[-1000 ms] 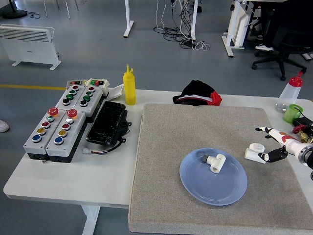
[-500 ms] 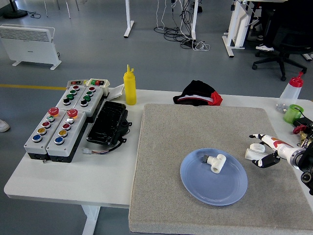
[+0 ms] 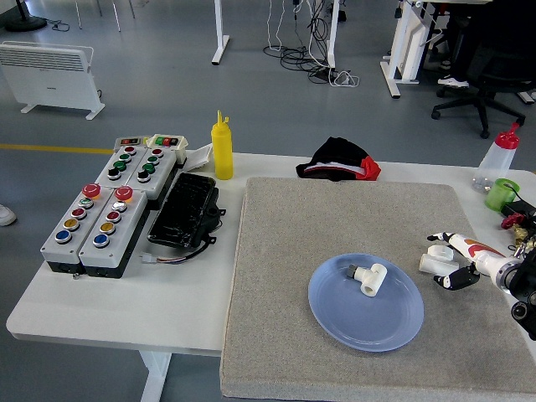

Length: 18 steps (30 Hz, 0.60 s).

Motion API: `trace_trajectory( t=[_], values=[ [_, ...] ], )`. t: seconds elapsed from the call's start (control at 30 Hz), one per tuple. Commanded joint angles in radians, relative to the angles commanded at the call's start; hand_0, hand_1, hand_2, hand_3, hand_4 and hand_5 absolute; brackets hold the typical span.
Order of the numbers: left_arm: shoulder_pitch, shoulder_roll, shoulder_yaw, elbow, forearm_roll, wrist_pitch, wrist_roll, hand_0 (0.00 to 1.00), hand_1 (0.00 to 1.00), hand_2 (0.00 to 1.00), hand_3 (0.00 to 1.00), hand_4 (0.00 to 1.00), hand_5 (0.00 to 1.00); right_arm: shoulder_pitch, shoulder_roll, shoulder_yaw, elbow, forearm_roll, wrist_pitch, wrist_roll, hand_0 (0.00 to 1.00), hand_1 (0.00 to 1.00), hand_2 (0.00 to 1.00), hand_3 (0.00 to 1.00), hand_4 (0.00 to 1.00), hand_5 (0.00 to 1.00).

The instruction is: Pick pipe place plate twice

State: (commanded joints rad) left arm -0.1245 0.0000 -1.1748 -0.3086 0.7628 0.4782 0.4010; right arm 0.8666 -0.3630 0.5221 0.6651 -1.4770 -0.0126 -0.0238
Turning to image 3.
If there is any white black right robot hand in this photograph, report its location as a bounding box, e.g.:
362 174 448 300
426 231 511 291

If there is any plain white tee pipe fitting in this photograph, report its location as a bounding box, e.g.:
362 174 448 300
419 244 460 276

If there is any white tee fitting metal end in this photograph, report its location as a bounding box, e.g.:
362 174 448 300
346 262 389 299

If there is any blue plastic plate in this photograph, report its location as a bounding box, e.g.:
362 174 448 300
307 253 425 353

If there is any green translucent cup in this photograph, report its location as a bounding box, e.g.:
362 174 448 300
484 178 521 212

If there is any black power adapter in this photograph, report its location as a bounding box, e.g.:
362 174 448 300
503 199 536 219

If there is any clear squeeze bottle red cap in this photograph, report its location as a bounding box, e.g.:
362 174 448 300
472 121 522 194

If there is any black red white cloth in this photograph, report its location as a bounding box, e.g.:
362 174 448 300
295 136 382 183

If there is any black office chair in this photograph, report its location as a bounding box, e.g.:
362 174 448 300
430 16 536 140

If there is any grey-brown mat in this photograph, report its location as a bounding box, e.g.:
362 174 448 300
219 176 536 399

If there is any person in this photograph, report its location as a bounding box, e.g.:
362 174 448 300
437 0 536 89

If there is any white desk leg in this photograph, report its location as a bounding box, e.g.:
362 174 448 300
323 0 341 70
210 0 231 65

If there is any yellow squeeze bottle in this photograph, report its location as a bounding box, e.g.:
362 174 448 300
210 110 235 182

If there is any white plastic part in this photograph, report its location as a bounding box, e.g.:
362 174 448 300
185 142 214 172

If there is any black plastic housing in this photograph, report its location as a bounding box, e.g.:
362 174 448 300
147 172 228 250

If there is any grey four-button control box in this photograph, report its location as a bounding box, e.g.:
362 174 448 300
125 147 178 201
95 144 150 189

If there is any white table leg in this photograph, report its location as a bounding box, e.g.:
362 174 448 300
139 350 173 402

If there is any grey button box emergency stop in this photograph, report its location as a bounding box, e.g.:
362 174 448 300
39 183 115 276
78 186 150 280

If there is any white panel heater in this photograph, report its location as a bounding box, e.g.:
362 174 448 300
0 40 106 121

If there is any person's white shoe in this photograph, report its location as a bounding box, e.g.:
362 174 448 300
0 204 18 228

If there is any black round stand base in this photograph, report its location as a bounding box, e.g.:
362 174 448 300
4 0 49 33

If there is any brass valve red handle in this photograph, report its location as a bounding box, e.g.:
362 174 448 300
500 212 536 257

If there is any thin black cable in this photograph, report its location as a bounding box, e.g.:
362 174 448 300
507 183 536 255

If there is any white desk frame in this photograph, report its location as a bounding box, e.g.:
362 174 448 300
379 0 493 100

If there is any black floor cable bundle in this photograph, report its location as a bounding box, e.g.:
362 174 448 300
262 0 341 85

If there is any wire harness white connector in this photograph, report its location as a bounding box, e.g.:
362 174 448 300
141 235 217 265

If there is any cream switch box green red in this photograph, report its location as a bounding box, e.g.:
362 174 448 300
147 133 190 165

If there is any small grey switch box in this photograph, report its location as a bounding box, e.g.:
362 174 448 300
113 137 146 152

